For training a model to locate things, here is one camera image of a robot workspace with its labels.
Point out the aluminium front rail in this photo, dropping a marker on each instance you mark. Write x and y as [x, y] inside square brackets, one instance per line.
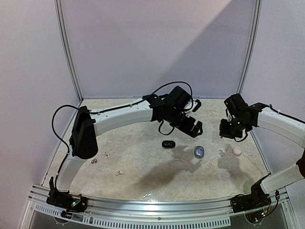
[279, 213]

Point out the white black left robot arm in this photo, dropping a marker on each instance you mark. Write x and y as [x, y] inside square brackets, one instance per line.
[174, 108]

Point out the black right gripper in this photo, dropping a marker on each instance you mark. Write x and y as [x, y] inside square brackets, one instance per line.
[227, 130]

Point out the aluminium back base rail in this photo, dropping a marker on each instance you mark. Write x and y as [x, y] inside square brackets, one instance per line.
[137, 97]

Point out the aluminium right corner post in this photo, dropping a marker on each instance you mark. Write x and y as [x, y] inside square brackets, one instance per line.
[250, 45]

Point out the purple silver earbud upper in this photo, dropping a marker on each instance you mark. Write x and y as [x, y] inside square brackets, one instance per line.
[94, 161]

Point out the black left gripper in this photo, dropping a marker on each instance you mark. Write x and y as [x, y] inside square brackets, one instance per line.
[187, 129]

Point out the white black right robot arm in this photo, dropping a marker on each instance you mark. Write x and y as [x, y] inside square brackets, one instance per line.
[242, 118]

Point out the aluminium left corner post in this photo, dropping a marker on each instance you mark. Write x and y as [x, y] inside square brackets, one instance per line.
[67, 50]

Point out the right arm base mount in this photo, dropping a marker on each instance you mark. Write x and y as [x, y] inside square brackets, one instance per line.
[244, 202]

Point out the aluminium corner post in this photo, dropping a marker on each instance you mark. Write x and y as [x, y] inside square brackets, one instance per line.
[67, 50]
[250, 45]

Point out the perforated white front panel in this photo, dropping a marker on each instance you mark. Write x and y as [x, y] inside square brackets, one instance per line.
[45, 217]

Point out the black earbud charging case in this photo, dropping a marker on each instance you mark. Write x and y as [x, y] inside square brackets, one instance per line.
[168, 144]

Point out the pink round charging case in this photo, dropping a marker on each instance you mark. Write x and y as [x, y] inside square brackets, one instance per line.
[237, 151]

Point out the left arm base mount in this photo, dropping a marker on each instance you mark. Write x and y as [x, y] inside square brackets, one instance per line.
[67, 201]

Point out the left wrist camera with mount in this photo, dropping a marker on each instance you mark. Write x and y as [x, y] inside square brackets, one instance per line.
[191, 107]

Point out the blue-grey oval charging case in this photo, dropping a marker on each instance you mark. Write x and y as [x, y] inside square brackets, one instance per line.
[199, 152]

